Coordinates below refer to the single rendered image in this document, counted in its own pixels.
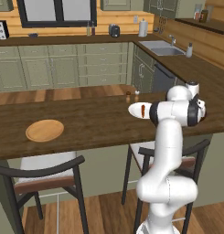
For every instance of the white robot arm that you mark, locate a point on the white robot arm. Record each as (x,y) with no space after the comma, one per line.
(166,158)

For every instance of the orange carrot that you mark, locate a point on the orange carrot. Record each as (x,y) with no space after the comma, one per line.
(142,111)

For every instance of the shallow round wooden bowl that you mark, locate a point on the shallow round wooden bowl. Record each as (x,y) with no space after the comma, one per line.
(44,130)

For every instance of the small dark bowl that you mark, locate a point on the small dark bowl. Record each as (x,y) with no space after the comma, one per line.
(33,35)

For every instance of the white round plate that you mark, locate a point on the white round plate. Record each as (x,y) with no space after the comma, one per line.
(135,109)

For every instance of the brown pepper shaker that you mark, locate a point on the brown pepper shaker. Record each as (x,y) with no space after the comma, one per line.
(128,97)

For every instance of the white-topped salt shaker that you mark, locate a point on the white-topped salt shaker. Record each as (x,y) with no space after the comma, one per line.
(136,95)

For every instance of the dark stool with white seat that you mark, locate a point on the dark stool with white seat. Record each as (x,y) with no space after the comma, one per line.
(43,170)
(147,151)

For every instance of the green cupboard under sink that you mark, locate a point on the green cupboard under sink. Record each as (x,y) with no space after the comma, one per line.
(142,71)

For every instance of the dark grey dishwasher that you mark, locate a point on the dark grey dishwasher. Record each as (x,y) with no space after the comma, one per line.
(162,79)

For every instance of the green base cupboard run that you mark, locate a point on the green base cupboard run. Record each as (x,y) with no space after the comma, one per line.
(64,67)

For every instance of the grey kitchen sink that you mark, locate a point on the grey kitchen sink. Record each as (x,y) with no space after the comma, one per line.
(163,47)

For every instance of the dark grey toaster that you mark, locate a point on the dark grey toaster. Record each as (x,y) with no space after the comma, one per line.
(114,30)

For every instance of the dark glass bottle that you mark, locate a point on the dark glass bottle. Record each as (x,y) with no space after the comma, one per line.
(93,29)

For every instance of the pale glass bottle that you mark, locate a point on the pale glass bottle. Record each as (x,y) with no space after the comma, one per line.
(88,29)

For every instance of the white paper towel roll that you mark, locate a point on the white paper towel roll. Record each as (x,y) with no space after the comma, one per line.
(143,28)

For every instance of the silver tap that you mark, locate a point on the silver tap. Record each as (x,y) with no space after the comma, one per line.
(172,39)

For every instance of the white soap dispenser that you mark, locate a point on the white soap dispenser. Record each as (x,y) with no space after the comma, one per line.
(189,51)

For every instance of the hanging dark kitchen tools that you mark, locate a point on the hanging dark kitchen tools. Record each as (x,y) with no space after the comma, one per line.
(161,25)

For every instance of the black-framed window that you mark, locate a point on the black-framed window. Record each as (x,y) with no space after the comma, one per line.
(57,12)

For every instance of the dark brown jar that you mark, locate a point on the dark brown jar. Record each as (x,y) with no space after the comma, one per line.
(203,15)

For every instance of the white microwave oven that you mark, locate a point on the white microwave oven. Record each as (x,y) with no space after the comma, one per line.
(0,29)

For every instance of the white wall socket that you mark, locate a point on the white wall socket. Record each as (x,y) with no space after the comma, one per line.
(135,19)

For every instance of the green corner wall cupboard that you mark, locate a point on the green corner wall cupboard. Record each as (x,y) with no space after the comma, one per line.
(171,7)

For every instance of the dark wooden wall shelf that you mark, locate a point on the dark wooden wall shelf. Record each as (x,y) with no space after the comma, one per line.
(208,25)

